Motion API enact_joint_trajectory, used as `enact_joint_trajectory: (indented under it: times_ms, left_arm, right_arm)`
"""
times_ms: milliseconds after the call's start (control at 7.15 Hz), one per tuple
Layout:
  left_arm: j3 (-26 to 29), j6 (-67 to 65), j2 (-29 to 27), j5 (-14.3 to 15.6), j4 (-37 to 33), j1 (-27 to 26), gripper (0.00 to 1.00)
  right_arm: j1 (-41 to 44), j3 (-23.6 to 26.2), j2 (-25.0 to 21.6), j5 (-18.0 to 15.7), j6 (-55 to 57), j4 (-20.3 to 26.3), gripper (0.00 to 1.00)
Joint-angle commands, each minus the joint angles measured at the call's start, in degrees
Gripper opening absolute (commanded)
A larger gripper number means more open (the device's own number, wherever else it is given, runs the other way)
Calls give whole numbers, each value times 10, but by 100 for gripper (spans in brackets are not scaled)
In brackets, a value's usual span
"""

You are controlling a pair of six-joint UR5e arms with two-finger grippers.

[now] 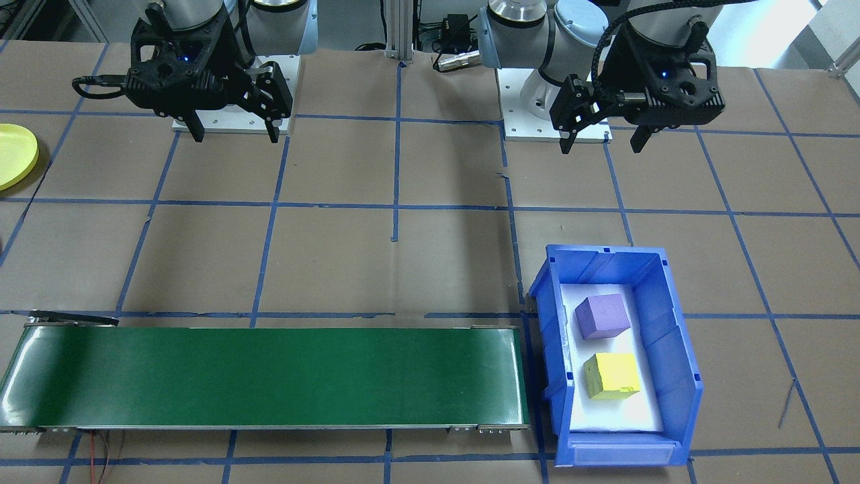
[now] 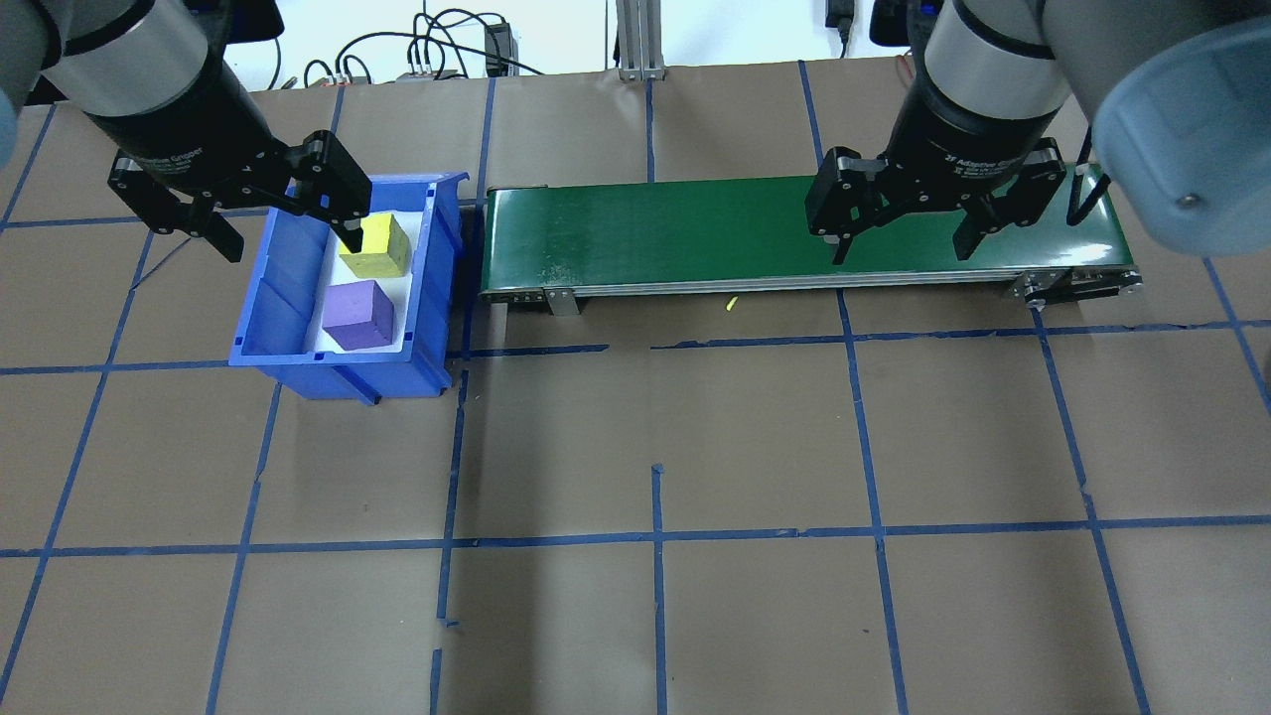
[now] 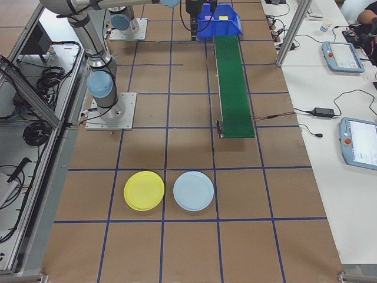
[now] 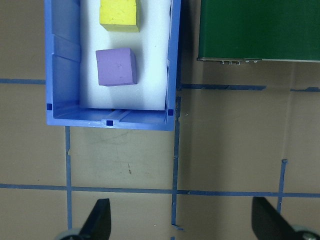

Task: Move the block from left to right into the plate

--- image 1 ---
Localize blue plastic storage bin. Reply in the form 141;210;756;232
528;243;705;468

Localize purple foam block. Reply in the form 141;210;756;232
574;293;632;340

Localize V-shaped metal bar frame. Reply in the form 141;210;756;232
0;0;112;42

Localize yellow foam block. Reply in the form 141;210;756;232
582;352;641;401

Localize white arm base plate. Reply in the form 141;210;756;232
496;67;613;143
172;54;301;135

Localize aluminium profile post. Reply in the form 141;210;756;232
384;0;419;63

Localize aluminium table corner bracket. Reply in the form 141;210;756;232
828;52;860;79

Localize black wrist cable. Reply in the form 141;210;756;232
72;75;135;102

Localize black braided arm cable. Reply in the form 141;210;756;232
590;0;763;102

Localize black power adapter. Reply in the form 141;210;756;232
440;13;475;51

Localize red and black conveyor wires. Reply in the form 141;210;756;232
86;430;128;484

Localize yellow plastic plate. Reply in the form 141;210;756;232
0;124;40;192

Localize silver cylindrical connector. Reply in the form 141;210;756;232
433;52;482;72

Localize white foam bin liner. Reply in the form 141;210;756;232
563;282;666;431

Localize green conveyor belt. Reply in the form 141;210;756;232
0;311;531;434

